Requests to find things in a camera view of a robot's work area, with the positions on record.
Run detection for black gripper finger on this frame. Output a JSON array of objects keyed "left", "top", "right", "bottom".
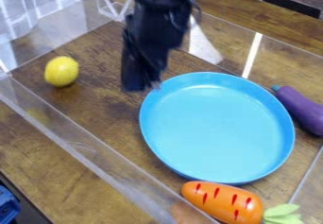
[
  {"left": 122, "top": 42, "right": 147, "bottom": 92},
  {"left": 140, "top": 56, "right": 167, "bottom": 90}
]

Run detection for clear acrylic enclosure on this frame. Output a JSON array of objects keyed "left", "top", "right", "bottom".
[{"left": 0, "top": 0, "right": 323, "bottom": 224}]

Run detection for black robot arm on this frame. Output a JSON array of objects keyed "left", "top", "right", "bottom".
[{"left": 122, "top": 0, "right": 201, "bottom": 92}]

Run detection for blue round tray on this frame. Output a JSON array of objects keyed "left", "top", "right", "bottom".
[{"left": 139, "top": 72, "right": 295, "bottom": 185}]

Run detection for blue object at corner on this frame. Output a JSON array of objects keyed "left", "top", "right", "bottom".
[{"left": 0, "top": 185, "right": 20, "bottom": 224}]

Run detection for yellow toy lemon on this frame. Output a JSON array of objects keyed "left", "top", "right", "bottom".
[{"left": 44, "top": 56, "right": 80, "bottom": 87}]

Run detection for orange toy carrot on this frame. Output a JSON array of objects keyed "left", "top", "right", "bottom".
[{"left": 182, "top": 181, "right": 305, "bottom": 224}]

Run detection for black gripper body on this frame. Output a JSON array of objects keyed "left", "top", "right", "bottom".
[{"left": 122, "top": 0, "right": 192, "bottom": 71}]

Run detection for purple toy eggplant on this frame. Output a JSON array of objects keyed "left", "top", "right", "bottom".
[{"left": 271, "top": 85, "right": 323, "bottom": 136}]

